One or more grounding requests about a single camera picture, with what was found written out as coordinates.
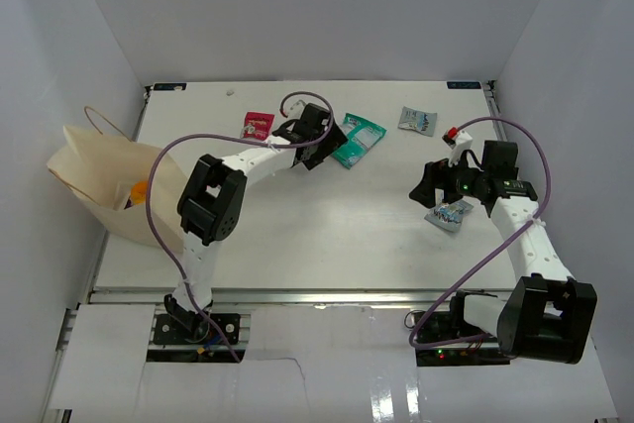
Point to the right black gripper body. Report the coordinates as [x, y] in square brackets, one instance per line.
[467, 183]

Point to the grey snack packet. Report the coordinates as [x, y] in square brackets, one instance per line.
[421, 122]
[449, 216]

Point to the beige paper bag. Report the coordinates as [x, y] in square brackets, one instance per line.
[100, 171]

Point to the small pink snack packet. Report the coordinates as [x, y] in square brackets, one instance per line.
[257, 126]

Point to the orange mango candy bag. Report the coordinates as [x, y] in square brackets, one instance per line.
[138, 192]

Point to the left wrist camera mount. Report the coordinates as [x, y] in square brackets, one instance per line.
[292, 110]

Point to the aluminium table rail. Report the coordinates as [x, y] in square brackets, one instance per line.
[277, 296]

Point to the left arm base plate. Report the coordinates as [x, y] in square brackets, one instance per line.
[171, 343]

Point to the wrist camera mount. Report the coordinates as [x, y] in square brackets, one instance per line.
[459, 141]
[292, 110]

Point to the teal snack packet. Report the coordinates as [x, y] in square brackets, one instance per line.
[362, 135]

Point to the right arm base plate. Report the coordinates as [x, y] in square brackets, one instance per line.
[467, 348]

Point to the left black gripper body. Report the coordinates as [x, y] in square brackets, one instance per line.
[323, 144]

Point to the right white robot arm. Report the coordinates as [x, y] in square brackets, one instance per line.
[548, 314]

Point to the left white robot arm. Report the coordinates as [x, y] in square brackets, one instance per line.
[211, 204]

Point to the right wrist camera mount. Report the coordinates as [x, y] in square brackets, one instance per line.
[459, 141]

